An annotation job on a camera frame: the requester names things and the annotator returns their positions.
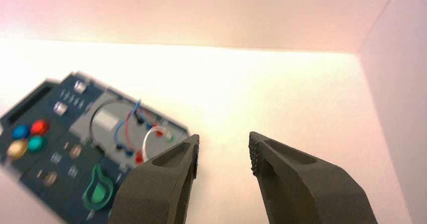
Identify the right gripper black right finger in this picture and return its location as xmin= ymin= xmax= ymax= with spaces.
xmin=249 ymin=131 xmax=378 ymax=224

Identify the teal round push button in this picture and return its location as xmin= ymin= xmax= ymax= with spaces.
xmin=27 ymin=136 xmax=46 ymax=153

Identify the blue jumper wire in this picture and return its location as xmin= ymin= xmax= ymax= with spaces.
xmin=113 ymin=99 xmax=154 ymax=157

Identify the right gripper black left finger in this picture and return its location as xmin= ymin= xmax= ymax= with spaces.
xmin=108 ymin=134 xmax=200 ymax=224

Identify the white square key switch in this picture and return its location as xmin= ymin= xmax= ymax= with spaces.
xmin=53 ymin=101 xmax=68 ymax=117
xmin=74 ymin=80 xmax=88 ymax=94

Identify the green rotary knob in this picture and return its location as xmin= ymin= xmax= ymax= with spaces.
xmin=82 ymin=164 xmax=115 ymax=212

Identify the grey display screen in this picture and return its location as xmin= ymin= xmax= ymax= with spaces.
xmin=92 ymin=109 xmax=121 ymax=134

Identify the white jumper wire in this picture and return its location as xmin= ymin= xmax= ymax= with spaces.
xmin=141 ymin=125 xmax=176 ymax=163

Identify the blue round push button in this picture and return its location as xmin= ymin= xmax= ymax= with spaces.
xmin=12 ymin=124 xmax=31 ymax=140

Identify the red round push button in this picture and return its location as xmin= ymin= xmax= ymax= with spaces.
xmin=30 ymin=119 xmax=50 ymax=136

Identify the yellow round push button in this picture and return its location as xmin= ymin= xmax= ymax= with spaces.
xmin=7 ymin=139 xmax=29 ymax=160

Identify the metal toggle switch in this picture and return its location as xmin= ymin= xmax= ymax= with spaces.
xmin=69 ymin=144 xmax=83 ymax=160
xmin=43 ymin=171 xmax=58 ymax=187

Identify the red banana plug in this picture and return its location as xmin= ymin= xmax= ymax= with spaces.
xmin=124 ymin=107 xmax=165 ymax=165

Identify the blue grey control box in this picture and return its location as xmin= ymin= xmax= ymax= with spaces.
xmin=0 ymin=70 xmax=191 ymax=224

